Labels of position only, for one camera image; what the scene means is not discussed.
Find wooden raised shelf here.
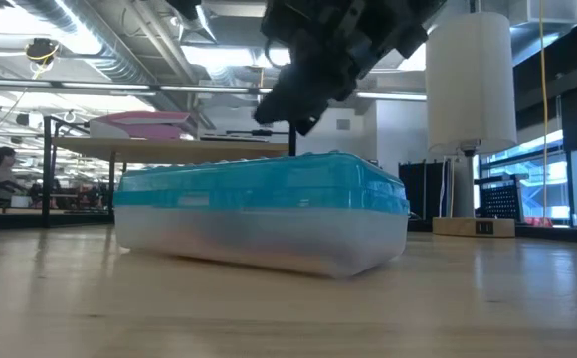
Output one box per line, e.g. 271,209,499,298
52,137,290,166

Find person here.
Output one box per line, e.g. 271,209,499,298
0,146,27,200

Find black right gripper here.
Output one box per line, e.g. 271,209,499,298
254,0,447,137

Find yellow hanging cord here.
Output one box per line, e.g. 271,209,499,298
538,0,551,220

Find black standing panel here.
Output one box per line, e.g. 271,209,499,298
398,159,450,221

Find clear pencil box teal lid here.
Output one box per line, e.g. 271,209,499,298
112,151,411,279

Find black yellow ceiling cord reel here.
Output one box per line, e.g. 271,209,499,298
23,37,62,66

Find black pegboard rack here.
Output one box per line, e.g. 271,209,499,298
478,173,524,223

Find long ceiling light fixture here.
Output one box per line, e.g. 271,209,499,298
0,77,428,101

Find white shade wooden table lamp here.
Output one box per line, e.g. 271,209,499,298
425,11,518,239

